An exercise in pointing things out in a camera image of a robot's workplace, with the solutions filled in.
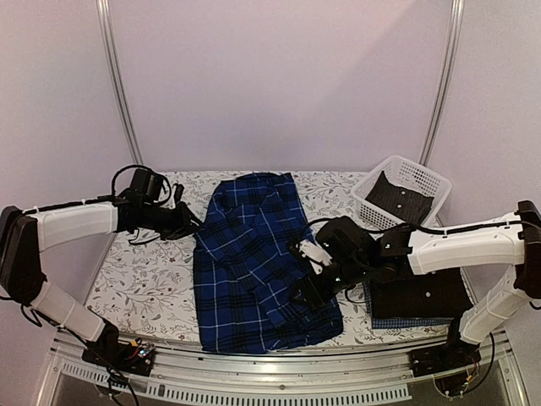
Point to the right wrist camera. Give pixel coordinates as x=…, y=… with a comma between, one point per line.
x=311, y=253

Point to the black shirt in basket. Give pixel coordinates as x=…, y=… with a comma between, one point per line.
x=408, y=205

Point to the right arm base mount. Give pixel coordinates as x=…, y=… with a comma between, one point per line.
x=452, y=354

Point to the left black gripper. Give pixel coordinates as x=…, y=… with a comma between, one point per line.
x=184, y=227

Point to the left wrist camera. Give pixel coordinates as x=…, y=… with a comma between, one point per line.
x=177, y=193

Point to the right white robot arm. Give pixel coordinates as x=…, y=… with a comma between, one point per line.
x=344, y=255

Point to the right aluminium post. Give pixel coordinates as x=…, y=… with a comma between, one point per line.
x=446, y=72

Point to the aluminium post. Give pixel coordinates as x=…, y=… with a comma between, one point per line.
x=104, y=14
x=446, y=72

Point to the white plastic basket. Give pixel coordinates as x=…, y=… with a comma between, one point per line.
x=400, y=172

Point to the aluminium front rail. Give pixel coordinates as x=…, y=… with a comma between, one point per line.
x=324, y=375

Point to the floral tablecloth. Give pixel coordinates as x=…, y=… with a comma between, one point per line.
x=147, y=290

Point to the folded blue checked shirt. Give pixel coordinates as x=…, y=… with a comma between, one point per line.
x=398, y=323

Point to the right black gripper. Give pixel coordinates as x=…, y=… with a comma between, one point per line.
x=312, y=289

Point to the folded black shirt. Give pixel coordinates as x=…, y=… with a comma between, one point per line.
x=439, y=295

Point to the blue plaid long sleeve shirt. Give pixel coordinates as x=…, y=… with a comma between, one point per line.
x=246, y=292

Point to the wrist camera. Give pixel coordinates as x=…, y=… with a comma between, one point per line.
x=177, y=193
x=311, y=253

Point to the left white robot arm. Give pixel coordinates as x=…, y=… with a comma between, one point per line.
x=150, y=202

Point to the left aluminium post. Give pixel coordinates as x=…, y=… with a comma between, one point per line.
x=104, y=14

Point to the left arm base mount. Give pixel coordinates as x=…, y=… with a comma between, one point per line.
x=136, y=357

